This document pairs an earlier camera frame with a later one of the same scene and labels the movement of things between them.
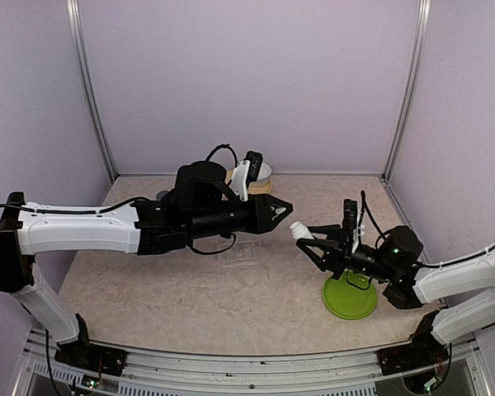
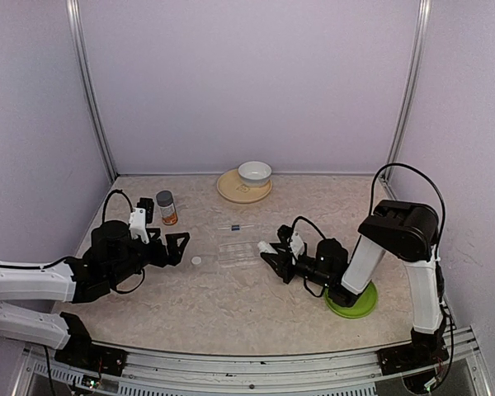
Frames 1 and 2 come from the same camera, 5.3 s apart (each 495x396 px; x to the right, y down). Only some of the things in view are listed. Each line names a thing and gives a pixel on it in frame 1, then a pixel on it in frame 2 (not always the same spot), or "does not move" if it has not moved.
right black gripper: (335, 260) to (282, 268)
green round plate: (346, 302) does not move
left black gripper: (261, 219) to (174, 255)
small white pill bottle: (300, 231) to (265, 247)
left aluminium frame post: (77, 35) does not move
